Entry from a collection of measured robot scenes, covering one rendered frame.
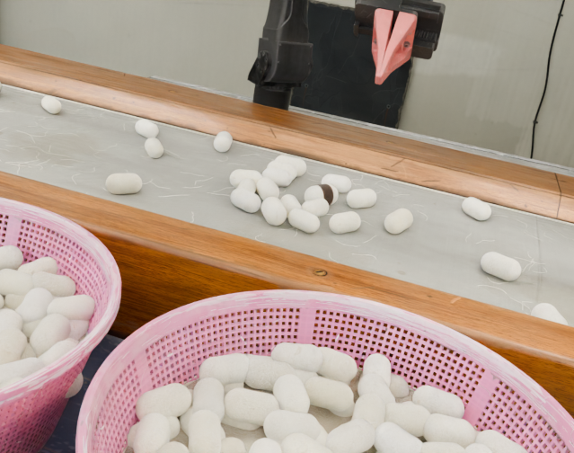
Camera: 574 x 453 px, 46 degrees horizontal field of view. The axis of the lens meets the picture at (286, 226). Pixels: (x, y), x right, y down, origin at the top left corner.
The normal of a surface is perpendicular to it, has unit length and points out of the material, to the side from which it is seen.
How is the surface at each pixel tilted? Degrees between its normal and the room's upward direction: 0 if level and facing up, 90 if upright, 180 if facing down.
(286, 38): 83
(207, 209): 0
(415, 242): 0
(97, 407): 74
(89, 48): 91
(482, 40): 90
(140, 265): 90
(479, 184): 45
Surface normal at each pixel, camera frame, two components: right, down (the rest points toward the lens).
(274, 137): -0.07, -0.39
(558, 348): 0.16, -0.90
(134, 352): 0.92, 0.04
